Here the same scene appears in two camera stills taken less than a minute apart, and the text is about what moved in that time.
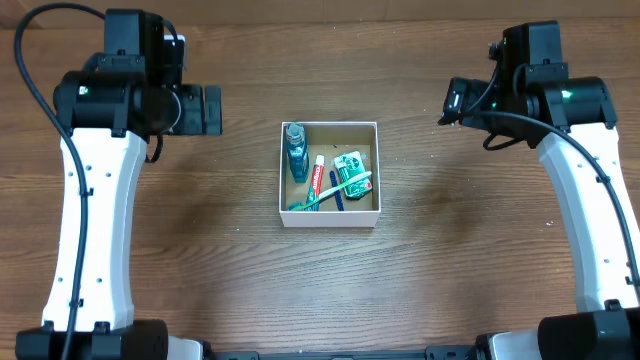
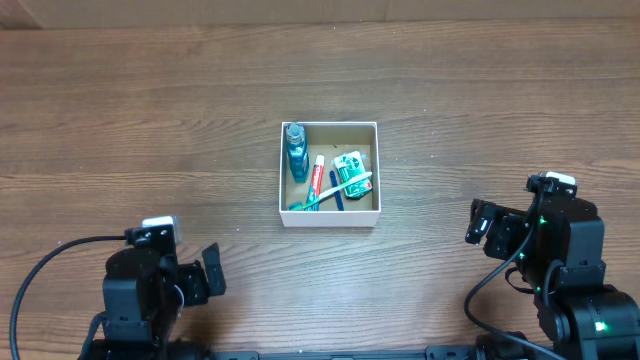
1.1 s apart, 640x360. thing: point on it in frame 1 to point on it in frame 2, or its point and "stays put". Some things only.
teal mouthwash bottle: (297, 150) stays put
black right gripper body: (478, 98) to (507, 236)
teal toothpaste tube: (315, 188) stays put
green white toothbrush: (347, 182) stays put
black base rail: (431, 352) stays put
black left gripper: (195, 122) to (198, 289)
